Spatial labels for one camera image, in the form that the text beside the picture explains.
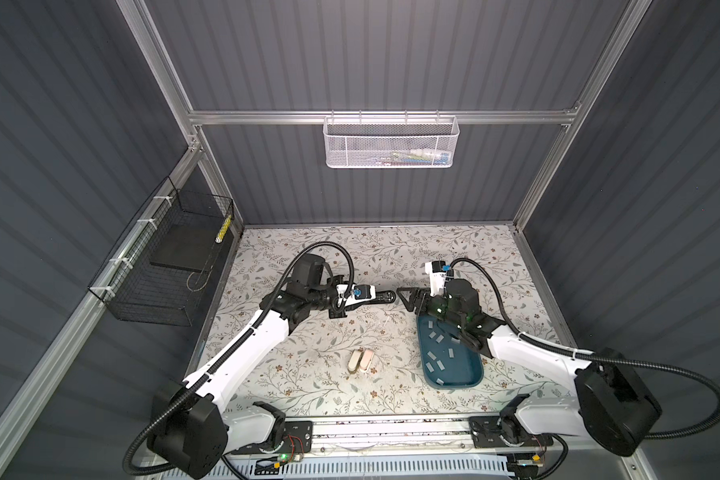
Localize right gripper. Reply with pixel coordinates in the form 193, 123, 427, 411
397, 285, 463, 333

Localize black stapler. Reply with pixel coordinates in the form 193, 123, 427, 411
345, 287, 397, 311

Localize pink mini stapler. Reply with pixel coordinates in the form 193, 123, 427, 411
358, 350, 375, 372

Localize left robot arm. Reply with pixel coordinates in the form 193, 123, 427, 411
122, 247, 377, 479

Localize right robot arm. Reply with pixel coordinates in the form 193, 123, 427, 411
397, 279, 661, 457

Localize teal plastic tray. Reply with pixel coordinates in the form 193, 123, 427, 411
416, 315, 484, 390

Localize yellow marker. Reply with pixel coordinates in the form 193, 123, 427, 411
215, 215, 232, 244

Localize black pad in basket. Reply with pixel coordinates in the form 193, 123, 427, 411
149, 225, 221, 273

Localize tubes in white basket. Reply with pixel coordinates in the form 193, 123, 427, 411
375, 149, 452, 167

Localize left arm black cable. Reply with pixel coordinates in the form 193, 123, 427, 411
122, 241, 356, 478

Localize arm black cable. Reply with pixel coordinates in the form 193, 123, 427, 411
122, 241, 356, 478
446, 256, 720, 442

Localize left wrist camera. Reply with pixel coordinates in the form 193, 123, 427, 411
336, 283, 377, 309

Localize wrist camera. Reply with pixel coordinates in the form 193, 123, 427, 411
336, 283, 377, 309
425, 260, 453, 297

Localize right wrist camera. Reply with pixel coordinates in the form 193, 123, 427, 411
425, 260, 453, 297

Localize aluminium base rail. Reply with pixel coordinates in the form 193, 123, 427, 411
149, 413, 628, 460

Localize white wire mesh basket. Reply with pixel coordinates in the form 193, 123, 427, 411
322, 115, 460, 169

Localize black wire basket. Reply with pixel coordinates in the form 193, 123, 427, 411
89, 178, 235, 327

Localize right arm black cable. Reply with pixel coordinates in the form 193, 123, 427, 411
446, 256, 720, 442

